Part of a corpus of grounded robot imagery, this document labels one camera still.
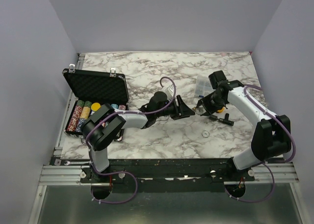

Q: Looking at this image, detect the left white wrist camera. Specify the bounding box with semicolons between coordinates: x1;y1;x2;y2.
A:
161;85;176;101

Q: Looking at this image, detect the white poker chip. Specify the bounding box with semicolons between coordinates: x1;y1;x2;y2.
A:
202;130;209;138
196;108;204;115

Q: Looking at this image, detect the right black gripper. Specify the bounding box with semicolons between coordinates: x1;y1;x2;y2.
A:
197;92;225;116

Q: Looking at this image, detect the yellow dealer button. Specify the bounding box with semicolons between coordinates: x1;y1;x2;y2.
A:
91;103;101;112

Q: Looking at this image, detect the clear plastic screw organizer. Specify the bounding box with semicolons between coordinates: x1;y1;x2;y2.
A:
194;75;214;98

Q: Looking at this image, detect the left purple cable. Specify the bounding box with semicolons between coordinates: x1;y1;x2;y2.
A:
85;77;178;178

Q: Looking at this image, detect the black mounting rail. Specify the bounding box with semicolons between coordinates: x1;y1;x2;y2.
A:
80;159;255;193

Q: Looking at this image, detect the black poker chip case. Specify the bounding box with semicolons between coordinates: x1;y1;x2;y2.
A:
62;65;129;138

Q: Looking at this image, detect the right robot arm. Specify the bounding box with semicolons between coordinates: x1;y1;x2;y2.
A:
196;71;296;181

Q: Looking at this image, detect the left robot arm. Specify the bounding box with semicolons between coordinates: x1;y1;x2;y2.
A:
80;91;195;182

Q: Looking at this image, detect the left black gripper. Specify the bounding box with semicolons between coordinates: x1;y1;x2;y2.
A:
156;95;195;120

